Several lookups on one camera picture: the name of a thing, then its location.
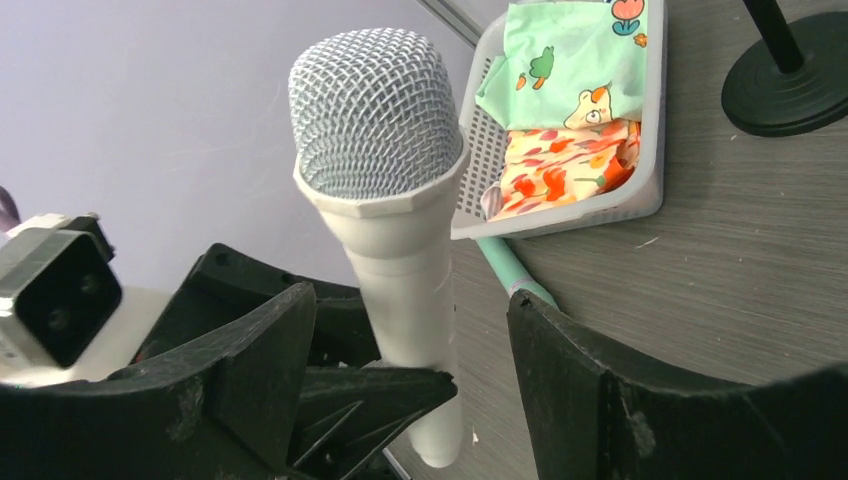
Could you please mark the green cartoon print cloth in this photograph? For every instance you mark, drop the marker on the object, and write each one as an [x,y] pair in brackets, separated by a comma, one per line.
[568,64]

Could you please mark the rear black round-base stand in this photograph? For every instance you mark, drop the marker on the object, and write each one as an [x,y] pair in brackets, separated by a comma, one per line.
[794,80]

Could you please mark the white plastic basket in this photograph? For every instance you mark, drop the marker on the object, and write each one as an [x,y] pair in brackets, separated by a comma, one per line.
[640,196]

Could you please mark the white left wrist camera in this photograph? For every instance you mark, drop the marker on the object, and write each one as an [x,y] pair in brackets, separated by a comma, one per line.
[58,292]

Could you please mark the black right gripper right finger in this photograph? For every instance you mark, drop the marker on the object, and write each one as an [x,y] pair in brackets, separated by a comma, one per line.
[599,409]

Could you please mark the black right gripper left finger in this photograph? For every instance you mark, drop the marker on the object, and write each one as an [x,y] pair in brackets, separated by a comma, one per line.
[221,406]

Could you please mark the white microphone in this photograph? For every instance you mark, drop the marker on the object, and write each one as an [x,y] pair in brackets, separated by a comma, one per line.
[380,155]

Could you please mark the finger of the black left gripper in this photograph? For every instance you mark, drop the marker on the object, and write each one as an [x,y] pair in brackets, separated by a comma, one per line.
[346,417]
[225,284]

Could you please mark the orange patterned cloth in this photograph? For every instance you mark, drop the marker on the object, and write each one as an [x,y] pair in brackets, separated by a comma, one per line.
[545,169]

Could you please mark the mint green microphone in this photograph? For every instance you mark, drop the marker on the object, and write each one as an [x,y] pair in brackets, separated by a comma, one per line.
[509,270]

